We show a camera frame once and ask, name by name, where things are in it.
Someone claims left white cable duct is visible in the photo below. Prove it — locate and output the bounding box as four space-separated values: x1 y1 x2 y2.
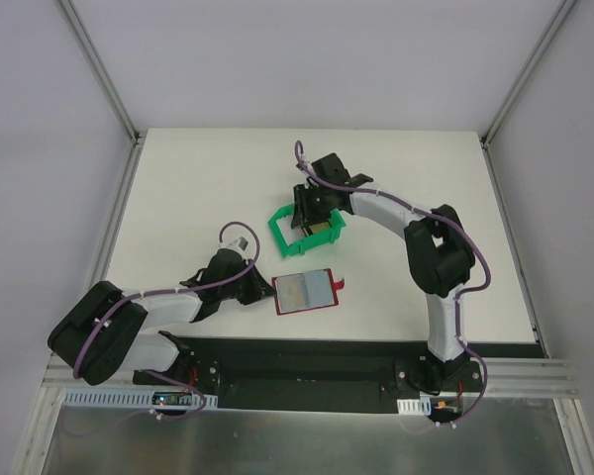
63 388 218 411

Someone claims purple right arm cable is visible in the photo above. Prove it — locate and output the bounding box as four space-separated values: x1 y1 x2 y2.
294 141 492 436

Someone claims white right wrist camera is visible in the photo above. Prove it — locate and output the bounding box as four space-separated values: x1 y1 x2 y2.
296 159 314 174

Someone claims white cable duct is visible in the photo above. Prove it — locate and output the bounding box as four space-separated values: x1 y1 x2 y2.
63 388 218 411
396 397 432 417

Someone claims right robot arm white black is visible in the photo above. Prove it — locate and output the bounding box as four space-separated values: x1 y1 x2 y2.
291 142 475 391

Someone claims right aluminium frame post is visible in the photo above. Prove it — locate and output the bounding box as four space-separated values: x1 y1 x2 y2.
480 0 580 150

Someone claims aluminium frame post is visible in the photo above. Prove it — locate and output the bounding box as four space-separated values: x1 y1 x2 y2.
480 0 580 150
54 0 142 144

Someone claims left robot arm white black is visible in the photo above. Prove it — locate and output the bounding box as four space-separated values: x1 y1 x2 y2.
48 248 276 386

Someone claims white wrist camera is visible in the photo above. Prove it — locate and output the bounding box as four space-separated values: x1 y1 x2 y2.
220 237 248 255
296 159 314 174

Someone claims right white cable duct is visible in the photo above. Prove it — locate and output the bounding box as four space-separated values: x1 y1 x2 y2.
396 397 432 417

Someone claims green plastic bin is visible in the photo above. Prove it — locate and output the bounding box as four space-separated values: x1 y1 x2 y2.
267 204 346 258

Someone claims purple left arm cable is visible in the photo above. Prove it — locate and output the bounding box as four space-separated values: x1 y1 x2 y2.
61 222 261 436

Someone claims left aluminium frame post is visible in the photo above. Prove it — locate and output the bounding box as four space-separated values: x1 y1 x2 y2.
54 0 142 144

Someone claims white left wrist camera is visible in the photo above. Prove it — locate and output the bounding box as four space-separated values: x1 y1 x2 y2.
220 237 248 255

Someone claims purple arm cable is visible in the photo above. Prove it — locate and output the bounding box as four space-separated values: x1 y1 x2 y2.
61 222 261 436
294 141 492 436

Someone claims red leather card holder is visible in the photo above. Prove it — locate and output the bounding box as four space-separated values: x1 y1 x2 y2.
271 268 346 316

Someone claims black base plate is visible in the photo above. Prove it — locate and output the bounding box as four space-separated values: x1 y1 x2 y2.
131 336 481 411

